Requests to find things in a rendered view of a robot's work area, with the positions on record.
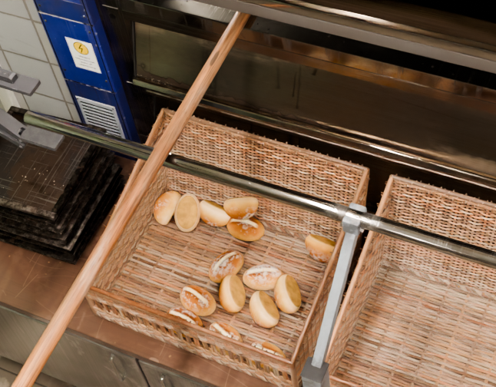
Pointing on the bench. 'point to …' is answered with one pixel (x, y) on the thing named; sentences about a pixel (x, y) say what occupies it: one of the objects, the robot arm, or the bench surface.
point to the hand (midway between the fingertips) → (42, 114)
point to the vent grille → (100, 116)
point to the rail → (494, 53)
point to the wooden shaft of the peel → (127, 207)
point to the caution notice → (83, 54)
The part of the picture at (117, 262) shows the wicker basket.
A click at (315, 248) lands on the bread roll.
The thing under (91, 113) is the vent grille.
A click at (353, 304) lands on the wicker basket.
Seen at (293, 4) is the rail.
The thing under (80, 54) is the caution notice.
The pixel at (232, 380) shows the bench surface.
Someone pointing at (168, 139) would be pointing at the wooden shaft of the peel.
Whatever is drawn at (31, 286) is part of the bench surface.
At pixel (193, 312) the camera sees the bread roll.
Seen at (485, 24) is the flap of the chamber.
